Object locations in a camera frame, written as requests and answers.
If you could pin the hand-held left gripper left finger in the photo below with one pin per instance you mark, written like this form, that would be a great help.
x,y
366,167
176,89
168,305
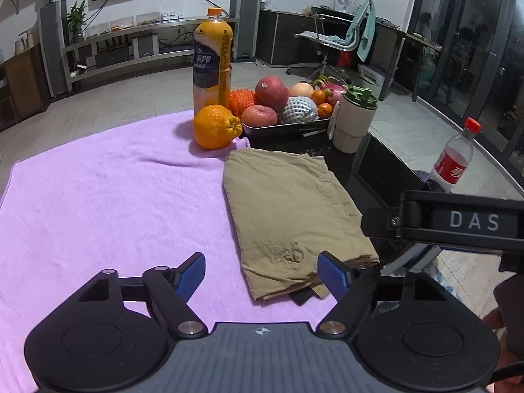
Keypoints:
x,y
190,273

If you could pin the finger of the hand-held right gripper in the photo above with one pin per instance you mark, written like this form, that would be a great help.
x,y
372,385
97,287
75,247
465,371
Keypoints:
x,y
409,258
378,223

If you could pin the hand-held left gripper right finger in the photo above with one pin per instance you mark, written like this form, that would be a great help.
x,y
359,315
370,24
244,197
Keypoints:
x,y
333,275

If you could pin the khaki shorts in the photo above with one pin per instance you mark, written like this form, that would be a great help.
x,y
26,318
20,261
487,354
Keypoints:
x,y
286,213

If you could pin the person's right hand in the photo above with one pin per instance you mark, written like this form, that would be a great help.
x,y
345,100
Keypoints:
x,y
509,360

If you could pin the red-capped soda bottle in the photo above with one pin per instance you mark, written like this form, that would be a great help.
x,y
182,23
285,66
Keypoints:
x,y
452,163

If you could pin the white cup with green lid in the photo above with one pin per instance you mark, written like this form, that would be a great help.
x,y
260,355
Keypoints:
x,y
352,127

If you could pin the purple towel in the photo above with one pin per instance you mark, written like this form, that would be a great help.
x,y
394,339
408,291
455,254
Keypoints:
x,y
102,213

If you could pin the small tangerine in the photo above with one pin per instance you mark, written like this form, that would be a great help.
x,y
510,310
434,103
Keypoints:
x,y
324,109
318,97

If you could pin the dark fruit tray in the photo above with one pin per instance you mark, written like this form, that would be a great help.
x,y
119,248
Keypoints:
x,y
282,137

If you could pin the fruit in white foam net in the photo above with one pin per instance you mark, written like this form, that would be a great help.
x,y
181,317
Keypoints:
x,y
298,110

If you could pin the pink dragon fruit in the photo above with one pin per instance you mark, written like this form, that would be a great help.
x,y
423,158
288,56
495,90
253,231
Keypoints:
x,y
333,92

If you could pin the large bumpy orange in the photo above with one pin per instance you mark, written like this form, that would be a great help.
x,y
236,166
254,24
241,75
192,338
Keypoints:
x,y
215,129

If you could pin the pale peach apple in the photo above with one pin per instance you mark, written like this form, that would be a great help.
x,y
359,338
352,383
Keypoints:
x,y
301,90

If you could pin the large red apple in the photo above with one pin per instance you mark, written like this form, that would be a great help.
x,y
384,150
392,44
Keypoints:
x,y
271,92

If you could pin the glass sliding door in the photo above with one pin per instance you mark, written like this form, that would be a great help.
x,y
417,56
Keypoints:
x,y
470,49

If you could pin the orange mesh net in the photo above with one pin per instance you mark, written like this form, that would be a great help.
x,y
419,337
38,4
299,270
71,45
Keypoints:
x,y
241,102

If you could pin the teal cloth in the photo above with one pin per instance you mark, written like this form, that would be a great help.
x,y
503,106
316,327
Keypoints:
x,y
366,37

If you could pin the silver office chair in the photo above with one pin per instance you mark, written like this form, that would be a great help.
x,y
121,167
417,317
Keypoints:
x,y
327,41

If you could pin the dark low cabinet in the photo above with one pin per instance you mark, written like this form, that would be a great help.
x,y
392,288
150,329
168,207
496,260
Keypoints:
x,y
282,37

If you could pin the orange juice bottle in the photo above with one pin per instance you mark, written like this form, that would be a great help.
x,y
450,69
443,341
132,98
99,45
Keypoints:
x,y
213,61

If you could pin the grey television bench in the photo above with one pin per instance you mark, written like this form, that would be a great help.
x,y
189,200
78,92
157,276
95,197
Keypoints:
x,y
123,63

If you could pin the small white fan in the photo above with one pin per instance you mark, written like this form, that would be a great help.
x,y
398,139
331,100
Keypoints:
x,y
347,2

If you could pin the small grey speaker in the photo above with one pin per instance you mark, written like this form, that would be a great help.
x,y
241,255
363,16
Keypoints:
x,y
145,46

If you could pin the tall grey speaker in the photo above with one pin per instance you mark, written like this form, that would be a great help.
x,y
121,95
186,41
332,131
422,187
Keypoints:
x,y
245,16
55,49

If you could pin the wooden cabinet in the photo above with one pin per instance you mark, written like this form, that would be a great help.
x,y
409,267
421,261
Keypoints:
x,y
22,86

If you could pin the green potted plant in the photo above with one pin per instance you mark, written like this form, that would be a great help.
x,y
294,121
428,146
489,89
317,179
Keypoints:
x,y
75,18

